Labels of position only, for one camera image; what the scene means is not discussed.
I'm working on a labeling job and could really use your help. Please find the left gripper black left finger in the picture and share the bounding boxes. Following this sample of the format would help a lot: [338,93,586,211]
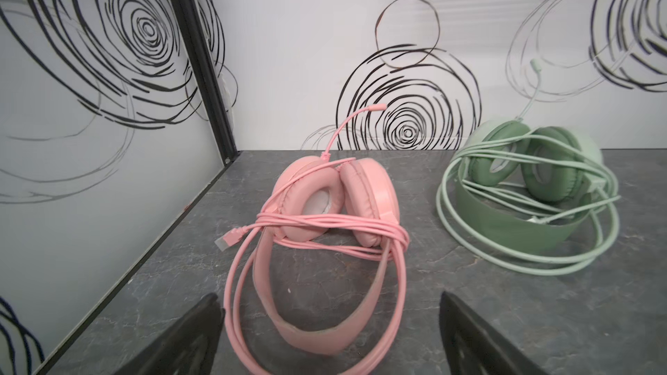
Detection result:
[116,293,226,375]

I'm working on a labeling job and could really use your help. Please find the green headphones with cable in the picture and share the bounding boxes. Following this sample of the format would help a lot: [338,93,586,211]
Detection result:
[435,58,622,277]

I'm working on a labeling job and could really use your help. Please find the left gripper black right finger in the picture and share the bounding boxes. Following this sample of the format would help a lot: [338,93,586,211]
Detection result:
[439,291,545,375]

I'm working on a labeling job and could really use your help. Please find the pink headphones with cable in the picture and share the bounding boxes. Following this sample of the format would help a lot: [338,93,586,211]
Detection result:
[214,102,412,375]

